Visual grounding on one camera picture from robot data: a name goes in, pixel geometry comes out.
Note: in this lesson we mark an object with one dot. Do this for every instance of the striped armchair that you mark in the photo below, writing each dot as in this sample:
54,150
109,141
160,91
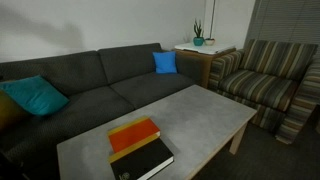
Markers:
263,86

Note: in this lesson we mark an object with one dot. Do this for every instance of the teal potted green plant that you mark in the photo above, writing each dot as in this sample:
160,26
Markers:
198,41

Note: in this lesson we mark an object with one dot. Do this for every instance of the orange book yellow spine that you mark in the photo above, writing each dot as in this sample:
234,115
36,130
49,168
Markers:
133,135

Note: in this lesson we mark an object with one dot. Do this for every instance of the wooden side table white top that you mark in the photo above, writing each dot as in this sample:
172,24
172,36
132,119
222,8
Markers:
204,65

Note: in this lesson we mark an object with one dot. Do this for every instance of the olive yellow cushion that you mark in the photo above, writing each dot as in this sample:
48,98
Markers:
9,113

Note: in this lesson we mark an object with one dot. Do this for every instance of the blue cushion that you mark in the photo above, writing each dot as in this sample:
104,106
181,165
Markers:
165,62

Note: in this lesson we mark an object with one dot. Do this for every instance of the grey top coffee table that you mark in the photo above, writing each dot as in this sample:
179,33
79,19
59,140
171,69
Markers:
200,116

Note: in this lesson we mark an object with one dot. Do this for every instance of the dark grey fabric sofa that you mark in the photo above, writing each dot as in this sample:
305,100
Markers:
100,100

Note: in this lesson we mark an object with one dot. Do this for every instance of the small white potted plant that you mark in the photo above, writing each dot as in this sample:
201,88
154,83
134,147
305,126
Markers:
209,42

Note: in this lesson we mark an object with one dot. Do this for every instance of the grey window blinds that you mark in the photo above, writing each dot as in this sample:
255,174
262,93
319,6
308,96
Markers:
286,23

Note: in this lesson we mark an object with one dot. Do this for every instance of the teal cushion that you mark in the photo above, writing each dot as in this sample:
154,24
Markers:
33,96

